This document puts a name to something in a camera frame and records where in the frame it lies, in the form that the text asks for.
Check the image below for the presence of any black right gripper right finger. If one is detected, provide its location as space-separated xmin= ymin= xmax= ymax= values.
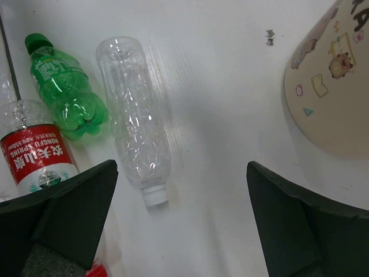
xmin=246 ymin=162 xmax=368 ymax=276

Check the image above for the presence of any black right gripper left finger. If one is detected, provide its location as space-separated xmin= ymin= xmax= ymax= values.
xmin=1 ymin=160 xmax=118 ymax=276

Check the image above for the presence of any clear bottle unlabelled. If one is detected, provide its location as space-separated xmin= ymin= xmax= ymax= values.
xmin=96 ymin=36 xmax=171 ymax=207

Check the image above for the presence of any beige cartoon bin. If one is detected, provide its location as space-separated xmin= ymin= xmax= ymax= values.
xmin=284 ymin=1 xmax=368 ymax=159

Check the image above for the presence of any small bottle black label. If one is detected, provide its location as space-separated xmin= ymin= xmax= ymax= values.
xmin=85 ymin=259 xmax=108 ymax=277

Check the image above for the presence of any clear bottle large red label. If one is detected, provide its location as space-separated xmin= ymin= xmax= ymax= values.
xmin=1 ymin=100 xmax=78 ymax=196

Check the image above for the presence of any green plastic bottle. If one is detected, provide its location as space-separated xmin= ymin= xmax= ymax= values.
xmin=25 ymin=33 xmax=109 ymax=141

